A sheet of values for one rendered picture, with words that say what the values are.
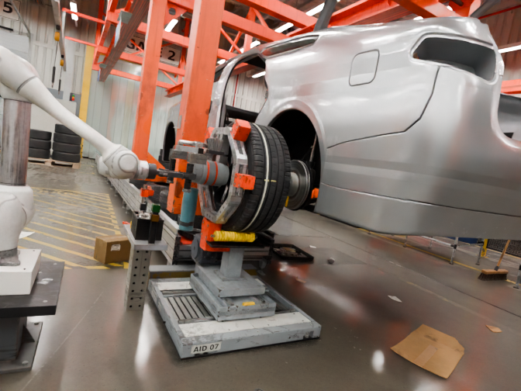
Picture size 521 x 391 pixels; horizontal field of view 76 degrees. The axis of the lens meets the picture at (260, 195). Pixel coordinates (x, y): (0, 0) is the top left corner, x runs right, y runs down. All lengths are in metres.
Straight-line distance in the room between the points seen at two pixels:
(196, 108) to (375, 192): 1.33
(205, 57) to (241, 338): 1.72
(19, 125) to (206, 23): 1.27
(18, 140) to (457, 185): 1.84
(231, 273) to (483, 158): 1.43
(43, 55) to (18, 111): 13.31
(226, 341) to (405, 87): 1.41
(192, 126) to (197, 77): 0.31
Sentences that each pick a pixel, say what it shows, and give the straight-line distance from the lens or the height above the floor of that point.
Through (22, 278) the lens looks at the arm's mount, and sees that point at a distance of 1.62.
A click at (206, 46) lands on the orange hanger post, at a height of 1.65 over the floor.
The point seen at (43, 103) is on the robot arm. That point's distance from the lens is 1.66.
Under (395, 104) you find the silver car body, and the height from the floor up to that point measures 1.29.
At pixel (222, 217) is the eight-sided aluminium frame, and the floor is 0.62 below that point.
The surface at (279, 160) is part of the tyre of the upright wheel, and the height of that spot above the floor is 0.98.
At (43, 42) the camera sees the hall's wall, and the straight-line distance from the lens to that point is 15.19.
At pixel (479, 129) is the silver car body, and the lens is 1.52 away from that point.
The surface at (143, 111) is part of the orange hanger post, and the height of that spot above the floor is 1.32.
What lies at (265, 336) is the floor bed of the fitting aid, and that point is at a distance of 1.90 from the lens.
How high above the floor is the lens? 0.96
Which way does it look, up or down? 6 degrees down
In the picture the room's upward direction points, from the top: 9 degrees clockwise
